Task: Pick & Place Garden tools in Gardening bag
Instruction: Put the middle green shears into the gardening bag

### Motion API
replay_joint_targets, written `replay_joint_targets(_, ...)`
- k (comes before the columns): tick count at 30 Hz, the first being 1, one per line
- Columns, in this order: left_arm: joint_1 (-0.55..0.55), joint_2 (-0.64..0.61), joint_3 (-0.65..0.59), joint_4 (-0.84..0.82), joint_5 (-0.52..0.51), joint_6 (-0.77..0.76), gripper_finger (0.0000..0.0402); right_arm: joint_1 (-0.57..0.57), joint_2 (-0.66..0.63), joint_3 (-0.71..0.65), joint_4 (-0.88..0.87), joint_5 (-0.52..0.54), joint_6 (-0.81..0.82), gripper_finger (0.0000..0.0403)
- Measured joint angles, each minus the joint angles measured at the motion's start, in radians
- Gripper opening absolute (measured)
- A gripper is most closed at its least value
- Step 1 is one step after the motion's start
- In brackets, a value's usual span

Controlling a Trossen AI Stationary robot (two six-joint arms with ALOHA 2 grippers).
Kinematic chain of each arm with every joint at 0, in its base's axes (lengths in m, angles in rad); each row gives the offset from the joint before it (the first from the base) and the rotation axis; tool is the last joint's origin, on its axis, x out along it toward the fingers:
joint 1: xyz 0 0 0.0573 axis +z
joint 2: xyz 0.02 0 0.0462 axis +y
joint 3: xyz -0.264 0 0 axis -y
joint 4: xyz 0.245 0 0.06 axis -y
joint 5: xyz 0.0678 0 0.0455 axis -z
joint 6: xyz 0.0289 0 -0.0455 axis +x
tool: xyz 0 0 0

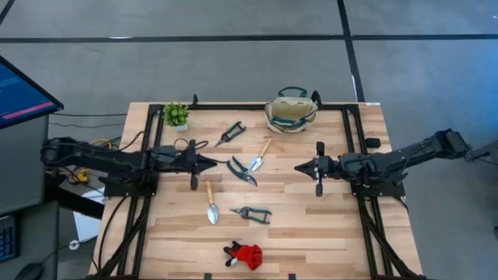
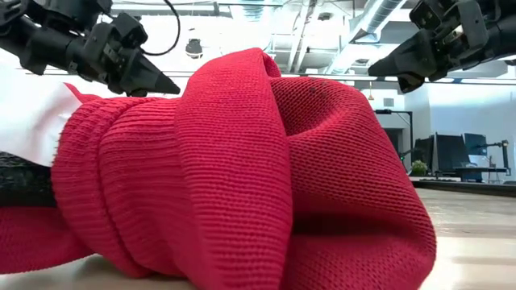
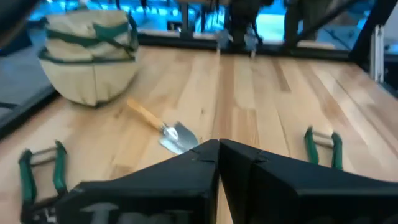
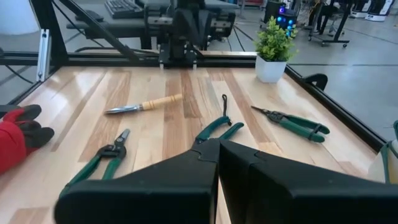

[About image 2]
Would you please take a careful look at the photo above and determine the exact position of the black aluminium table frame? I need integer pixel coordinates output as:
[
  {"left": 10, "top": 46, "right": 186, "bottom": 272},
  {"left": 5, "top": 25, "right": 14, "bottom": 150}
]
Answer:
[{"left": 410, "top": 178, "right": 516, "bottom": 199}]

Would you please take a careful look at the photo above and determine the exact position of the small green plant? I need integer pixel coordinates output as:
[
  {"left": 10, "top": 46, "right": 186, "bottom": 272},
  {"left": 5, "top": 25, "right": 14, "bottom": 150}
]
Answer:
[{"left": 410, "top": 159, "right": 429, "bottom": 177}]

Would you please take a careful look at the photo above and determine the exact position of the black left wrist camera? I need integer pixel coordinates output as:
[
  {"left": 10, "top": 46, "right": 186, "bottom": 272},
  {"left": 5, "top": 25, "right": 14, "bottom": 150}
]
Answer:
[{"left": 112, "top": 11, "right": 149, "bottom": 50}]

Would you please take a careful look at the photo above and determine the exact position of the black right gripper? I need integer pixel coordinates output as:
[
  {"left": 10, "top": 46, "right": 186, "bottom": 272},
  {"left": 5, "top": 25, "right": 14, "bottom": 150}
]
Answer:
[{"left": 368, "top": 0, "right": 491, "bottom": 95}]

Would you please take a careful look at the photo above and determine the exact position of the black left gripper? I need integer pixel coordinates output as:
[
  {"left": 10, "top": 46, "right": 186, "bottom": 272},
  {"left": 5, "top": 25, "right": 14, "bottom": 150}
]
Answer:
[{"left": 68, "top": 22, "right": 181, "bottom": 98}]

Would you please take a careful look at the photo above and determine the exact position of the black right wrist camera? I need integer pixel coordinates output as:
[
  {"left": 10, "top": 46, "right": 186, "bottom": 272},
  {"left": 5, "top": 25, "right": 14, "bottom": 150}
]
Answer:
[{"left": 409, "top": 0, "right": 445, "bottom": 30}]

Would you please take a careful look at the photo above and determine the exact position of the dark blue monitor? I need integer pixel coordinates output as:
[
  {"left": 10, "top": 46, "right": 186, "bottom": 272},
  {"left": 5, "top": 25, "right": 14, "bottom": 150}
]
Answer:
[{"left": 464, "top": 132, "right": 489, "bottom": 158}]

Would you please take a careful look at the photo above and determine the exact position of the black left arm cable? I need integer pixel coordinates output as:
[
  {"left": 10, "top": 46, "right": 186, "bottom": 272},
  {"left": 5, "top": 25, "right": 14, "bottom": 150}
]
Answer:
[{"left": 140, "top": 0, "right": 181, "bottom": 57}]

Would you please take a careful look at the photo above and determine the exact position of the black metal stand frame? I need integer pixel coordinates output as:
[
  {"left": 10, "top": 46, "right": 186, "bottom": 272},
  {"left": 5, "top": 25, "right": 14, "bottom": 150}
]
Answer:
[{"left": 374, "top": 108, "right": 414, "bottom": 162}]

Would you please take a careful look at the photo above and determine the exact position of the black ceiling camera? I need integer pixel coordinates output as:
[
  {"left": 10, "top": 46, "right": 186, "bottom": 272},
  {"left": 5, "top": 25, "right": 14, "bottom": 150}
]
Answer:
[{"left": 185, "top": 38, "right": 204, "bottom": 60}]

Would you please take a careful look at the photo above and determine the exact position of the red knit gardening glove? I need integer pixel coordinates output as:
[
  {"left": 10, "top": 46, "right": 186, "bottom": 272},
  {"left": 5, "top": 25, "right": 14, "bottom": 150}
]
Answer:
[{"left": 0, "top": 47, "right": 438, "bottom": 290}]

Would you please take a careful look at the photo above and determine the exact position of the black flat monitor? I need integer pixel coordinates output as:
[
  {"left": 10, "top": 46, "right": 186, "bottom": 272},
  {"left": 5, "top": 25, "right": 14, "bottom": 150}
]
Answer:
[
  {"left": 435, "top": 133, "right": 471, "bottom": 170},
  {"left": 414, "top": 135, "right": 435, "bottom": 172}
]

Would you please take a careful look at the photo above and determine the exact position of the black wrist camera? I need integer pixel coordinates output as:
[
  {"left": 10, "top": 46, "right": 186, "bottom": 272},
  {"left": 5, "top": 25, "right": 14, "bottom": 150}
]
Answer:
[
  {"left": 112, "top": 11, "right": 149, "bottom": 50},
  {"left": 409, "top": 0, "right": 445, "bottom": 30}
]

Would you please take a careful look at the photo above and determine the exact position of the black jointed monitor arm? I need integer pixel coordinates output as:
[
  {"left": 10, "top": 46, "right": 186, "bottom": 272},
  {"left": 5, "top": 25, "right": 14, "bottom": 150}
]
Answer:
[{"left": 471, "top": 139, "right": 511, "bottom": 175}]

